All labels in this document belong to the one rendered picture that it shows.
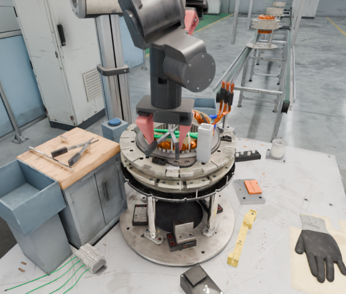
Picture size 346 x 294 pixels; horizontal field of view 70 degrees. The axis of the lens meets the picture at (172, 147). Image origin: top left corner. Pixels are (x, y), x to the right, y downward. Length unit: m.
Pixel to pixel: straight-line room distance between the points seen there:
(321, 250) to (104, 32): 1.00
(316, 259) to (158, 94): 0.66
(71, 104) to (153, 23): 2.59
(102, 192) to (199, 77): 0.50
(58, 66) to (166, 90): 2.44
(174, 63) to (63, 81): 2.53
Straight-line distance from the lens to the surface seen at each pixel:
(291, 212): 0.99
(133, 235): 0.82
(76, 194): 0.70
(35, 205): 0.64
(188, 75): 0.36
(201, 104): 1.04
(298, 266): 0.86
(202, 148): 0.57
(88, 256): 0.78
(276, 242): 0.88
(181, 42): 0.37
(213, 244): 0.80
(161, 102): 0.44
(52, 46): 2.81
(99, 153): 0.70
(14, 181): 0.79
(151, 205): 0.69
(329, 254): 0.90
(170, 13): 0.41
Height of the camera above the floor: 1.45
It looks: 33 degrees down
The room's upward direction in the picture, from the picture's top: straight up
